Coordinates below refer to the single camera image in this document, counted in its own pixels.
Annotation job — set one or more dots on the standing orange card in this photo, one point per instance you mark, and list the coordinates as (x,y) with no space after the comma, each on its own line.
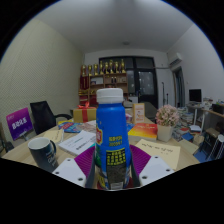
(139,113)

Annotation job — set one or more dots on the white open booklet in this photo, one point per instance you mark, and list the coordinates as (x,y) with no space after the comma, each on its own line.
(77,142)

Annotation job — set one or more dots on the black floor stand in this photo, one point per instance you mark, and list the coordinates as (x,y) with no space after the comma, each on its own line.
(163,95)

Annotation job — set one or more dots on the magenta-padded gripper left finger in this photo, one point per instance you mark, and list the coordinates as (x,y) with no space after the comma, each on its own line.
(70,170)

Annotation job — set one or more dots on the pale yellow paper envelope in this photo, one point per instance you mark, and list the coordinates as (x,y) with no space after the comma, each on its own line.
(160,154)

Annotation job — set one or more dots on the pile of books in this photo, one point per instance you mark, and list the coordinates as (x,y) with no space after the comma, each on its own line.
(186,125)

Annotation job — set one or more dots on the dark mug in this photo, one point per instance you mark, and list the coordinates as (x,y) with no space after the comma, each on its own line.
(45,155)

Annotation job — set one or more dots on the white wall air conditioner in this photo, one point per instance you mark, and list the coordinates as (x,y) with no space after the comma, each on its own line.
(175,59)

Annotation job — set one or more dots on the orange red book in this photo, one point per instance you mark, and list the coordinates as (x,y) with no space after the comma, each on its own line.
(143,130)

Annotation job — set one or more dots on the blue drink bottle white cap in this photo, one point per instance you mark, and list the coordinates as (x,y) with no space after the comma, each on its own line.
(112,140)

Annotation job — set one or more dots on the black printer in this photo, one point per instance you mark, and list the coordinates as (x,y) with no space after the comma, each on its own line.
(218,108)

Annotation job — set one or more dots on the long wooden side desk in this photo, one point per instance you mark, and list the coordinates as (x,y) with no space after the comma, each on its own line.
(213,113)

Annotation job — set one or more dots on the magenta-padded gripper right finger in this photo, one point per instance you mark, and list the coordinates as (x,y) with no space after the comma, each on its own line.
(155,168)

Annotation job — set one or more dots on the yellow gift box red ribbon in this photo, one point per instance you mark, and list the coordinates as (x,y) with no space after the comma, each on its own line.
(84,114)

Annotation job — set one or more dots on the pink flowers in white pot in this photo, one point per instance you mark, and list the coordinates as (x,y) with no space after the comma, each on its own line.
(166,118)

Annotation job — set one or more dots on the colourful blue book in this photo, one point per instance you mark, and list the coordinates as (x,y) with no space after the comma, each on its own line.
(70,127)

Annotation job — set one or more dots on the grey armchair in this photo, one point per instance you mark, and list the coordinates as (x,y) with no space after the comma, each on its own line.
(150,111)

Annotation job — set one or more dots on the beige patterned book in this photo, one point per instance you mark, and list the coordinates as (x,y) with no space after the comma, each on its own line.
(54,136)

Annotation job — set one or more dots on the black computer monitor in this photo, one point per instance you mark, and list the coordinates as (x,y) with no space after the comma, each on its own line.
(195,95)

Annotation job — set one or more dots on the black office chair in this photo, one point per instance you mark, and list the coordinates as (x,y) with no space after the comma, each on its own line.
(43,115)

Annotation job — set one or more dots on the wooden shelf unit with trophies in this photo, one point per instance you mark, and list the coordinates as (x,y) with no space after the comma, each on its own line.
(106,81)

